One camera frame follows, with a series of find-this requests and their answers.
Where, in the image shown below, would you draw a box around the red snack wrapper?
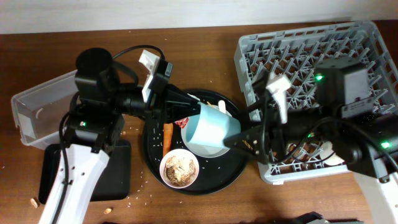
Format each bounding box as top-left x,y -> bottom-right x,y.
174,117 -> 189,129

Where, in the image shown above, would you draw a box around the peanut on table front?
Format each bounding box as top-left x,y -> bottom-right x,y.
104,208 -> 113,214

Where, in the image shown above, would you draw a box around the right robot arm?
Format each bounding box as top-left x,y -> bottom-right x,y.
224,57 -> 397,223

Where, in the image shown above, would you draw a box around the pale blue plate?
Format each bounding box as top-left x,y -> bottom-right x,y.
181,106 -> 229,158

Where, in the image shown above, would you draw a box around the light blue cup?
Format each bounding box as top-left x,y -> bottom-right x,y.
183,103 -> 241,148

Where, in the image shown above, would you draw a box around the orange carrot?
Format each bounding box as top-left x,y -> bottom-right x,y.
163,123 -> 174,156

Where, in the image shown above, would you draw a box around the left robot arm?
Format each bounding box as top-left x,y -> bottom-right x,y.
40,45 -> 200,223

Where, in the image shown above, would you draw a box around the grey dishwasher rack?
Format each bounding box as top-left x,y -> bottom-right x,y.
234,21 -> 397,184

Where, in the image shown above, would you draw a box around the clear plastic bin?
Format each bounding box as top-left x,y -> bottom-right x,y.
11,71 -> 78,150

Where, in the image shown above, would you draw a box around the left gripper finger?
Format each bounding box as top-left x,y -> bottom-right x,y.
163,107 -> 200,123
169,84 -> 200,109

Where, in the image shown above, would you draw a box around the black rectangular tray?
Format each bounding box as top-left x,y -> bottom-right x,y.
39,139 -> 131,204

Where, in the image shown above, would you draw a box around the pink bowl with food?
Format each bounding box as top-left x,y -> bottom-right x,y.
159,149 -> 200,189

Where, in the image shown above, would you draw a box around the peanut on table left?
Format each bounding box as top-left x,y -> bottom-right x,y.
30,198 -> 39,208

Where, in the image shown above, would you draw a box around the white paper cup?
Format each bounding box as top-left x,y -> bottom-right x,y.
319,141 -> 344,166

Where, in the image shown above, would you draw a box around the white plastic fork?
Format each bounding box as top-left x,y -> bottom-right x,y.
218,100 -> 226,114

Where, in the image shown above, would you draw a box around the peanut on table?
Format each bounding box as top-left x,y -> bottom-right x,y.
104,208 -> 113,214
30,198 -> 39,208

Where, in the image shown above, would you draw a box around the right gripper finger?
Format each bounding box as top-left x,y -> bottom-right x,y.
238,106 -> 261,128
223,126 -> 264,159

